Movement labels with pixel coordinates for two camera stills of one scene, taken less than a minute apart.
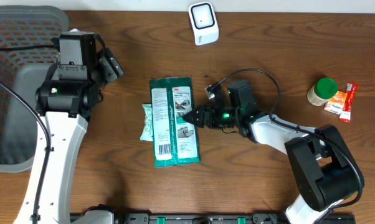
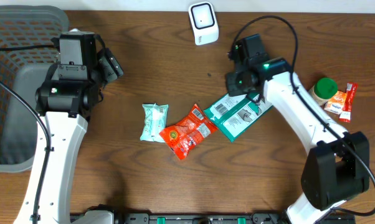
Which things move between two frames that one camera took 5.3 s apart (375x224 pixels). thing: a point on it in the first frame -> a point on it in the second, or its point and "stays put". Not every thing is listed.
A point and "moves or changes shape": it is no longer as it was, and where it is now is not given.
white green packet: x=175 y=140 moves or changes shape
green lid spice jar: x=325 y=88 stays put
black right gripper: x=204 y=110 -> x=233 y=89
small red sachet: x=351 y=90 stays put
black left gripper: x=109 y=65 stays put
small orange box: x=335 y=102 stays put
